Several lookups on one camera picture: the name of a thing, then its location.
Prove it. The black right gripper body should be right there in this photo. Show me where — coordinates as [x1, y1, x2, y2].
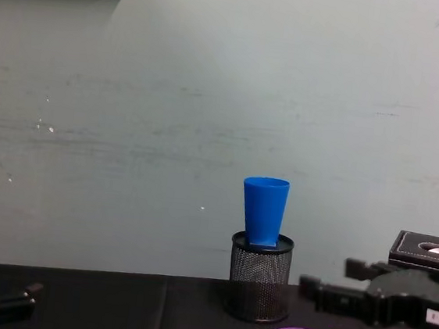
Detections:
[360, 263, 439, 329]

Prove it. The black leather tissue box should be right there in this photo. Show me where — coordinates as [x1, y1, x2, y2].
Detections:
[386, 228, 439, 276]

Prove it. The black mesh pen holder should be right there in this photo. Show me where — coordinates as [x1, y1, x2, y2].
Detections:
[222, 228, 298, 327]

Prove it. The blue plastic cup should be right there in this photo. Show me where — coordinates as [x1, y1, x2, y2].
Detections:
[236, 174, 292, 253]

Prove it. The black table cloth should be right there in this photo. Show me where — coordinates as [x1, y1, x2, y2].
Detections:
[0, 253, 439, 329]

